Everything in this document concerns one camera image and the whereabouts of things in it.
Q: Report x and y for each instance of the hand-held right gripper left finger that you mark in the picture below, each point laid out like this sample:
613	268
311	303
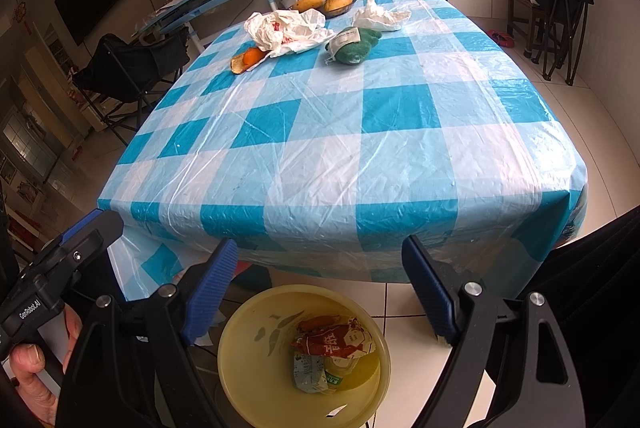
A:
210	293

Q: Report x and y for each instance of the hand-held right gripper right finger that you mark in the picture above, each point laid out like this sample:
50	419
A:
430	293

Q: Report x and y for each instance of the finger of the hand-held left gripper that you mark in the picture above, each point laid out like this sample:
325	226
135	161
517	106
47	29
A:
100	230

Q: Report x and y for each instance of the yellow plastic bin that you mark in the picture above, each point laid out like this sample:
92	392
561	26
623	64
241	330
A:
245	358

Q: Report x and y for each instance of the red snack bag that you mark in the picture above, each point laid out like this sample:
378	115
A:
335	338

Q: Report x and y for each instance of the white milk carton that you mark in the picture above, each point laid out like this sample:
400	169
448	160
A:
310	373

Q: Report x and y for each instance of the orange peel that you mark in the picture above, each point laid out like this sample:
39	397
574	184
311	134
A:
245	61

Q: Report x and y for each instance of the green cloth with white label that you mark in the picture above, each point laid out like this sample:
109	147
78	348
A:
357	48

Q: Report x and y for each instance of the white plastic bag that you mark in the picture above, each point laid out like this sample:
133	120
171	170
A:
285	31

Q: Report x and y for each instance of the white tissue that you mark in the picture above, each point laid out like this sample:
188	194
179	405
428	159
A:
377	16

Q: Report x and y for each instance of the person's left hand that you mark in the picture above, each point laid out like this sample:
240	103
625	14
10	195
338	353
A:
32	388

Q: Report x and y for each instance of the clear bottle with green label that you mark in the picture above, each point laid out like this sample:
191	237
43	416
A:
342	370

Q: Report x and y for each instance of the low white television cabinet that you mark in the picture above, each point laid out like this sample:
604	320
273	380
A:
90	103

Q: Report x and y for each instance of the table with blue checkered cloth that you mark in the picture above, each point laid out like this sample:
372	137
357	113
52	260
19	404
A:
350	148

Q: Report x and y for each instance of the black folding camp chair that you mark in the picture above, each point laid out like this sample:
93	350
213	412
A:
130	63

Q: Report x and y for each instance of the person's right leg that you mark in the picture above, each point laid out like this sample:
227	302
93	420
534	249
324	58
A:
600	308

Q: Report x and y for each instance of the red slipper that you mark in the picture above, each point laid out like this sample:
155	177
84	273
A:
501	38

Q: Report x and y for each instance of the dark fruit bowl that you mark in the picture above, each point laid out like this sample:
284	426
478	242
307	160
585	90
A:
345	11

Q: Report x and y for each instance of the yellow mango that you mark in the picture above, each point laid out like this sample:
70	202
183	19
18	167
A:
307	2
337	2

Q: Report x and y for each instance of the red knot wall ornament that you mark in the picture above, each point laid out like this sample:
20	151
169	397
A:
22	13

